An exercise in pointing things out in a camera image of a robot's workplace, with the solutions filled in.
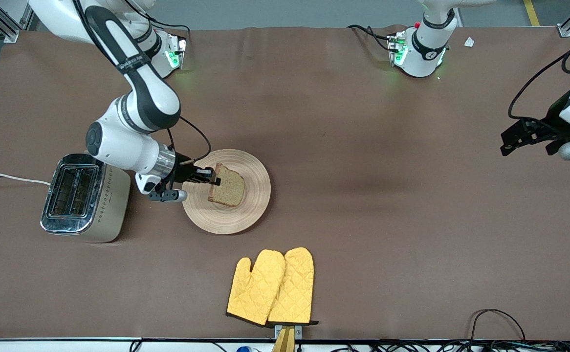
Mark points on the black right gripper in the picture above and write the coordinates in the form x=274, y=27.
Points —
x=184, y=172

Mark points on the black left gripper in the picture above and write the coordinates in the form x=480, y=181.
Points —
x=552, y=123

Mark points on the brown toast slice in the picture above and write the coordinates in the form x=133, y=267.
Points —
x=229, y=188

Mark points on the round wooden plate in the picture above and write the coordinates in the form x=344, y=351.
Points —
x=246, y=215

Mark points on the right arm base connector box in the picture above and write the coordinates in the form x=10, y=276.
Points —
x=176, y=51

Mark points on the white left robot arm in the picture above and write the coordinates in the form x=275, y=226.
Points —
x=424, y=49

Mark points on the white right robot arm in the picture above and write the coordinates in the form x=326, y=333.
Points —
x=138, y=93

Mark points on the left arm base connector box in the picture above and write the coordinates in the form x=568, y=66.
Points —
x=396, y=49

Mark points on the small white paper scrap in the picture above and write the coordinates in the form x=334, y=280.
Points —
x=469, y=42

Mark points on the yellow floor tape line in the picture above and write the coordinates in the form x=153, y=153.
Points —
x=530, y=12

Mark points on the cream and chrome toaster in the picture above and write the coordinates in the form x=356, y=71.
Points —
x=87, y=195

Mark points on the yellow oven mitt with thumb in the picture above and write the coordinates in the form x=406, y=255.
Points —
x=255, y=288

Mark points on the brown table cover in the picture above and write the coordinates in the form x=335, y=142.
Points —
x=343, y=205

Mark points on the yellow quilted oven mitt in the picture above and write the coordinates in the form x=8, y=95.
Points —
x=295, y=288

